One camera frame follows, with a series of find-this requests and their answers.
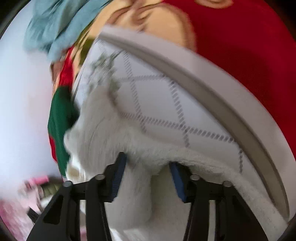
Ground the red floral blanket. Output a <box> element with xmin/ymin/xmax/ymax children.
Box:
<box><xmin>51</xmin><ymin>1</ymin><xmax>295</xmax><ymax>151</ymax></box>

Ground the blue quilted duvet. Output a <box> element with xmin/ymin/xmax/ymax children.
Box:
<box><xmin>23</xmin><ymin>0</ymin><xmax>111</xmax><ymax>62</ymax></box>

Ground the white fuzzy jacket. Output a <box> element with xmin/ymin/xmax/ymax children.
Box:
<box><xmin>64</xmin><ymin>86</ymin><xmax>287</xmax><ymax>240</ymax></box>

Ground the white diamond-pattern mat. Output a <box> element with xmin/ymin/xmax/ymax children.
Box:
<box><xmin>71</xmin><ymin>24</ymin><xmax>296</xmax><ymax>220</ymax></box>

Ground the folded dark green sweater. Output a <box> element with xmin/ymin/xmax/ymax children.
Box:
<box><xmin>48</xmin><ymin>86</ymin><xmax>79</xmax><ymax>177</ymax></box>

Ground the clothes rack with garments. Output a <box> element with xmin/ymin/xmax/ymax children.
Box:
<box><xmin>1</xmin><ymin>176</ymin><xmax>63</xmax><ymax>240</ymax></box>

